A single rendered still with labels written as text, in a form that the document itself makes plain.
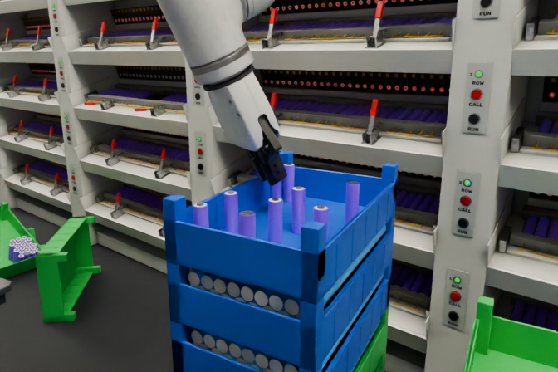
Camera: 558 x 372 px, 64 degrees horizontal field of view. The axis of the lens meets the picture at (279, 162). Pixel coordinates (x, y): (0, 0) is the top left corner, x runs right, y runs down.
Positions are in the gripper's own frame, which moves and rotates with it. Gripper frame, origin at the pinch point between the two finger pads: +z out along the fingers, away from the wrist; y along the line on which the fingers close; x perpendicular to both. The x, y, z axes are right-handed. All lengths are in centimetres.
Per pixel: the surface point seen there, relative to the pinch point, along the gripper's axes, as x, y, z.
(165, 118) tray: 5, -71, 4
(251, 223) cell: -10.8, 15.1, -3.2
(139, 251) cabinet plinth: -21, -94, 47
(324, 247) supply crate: -7.6, 23.8, -1.4
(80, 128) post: -14, -119, 4
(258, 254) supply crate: -12.6, 18.7, -1.8
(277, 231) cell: -7.3, 12.2, 1.8
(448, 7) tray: 55, -9, -3
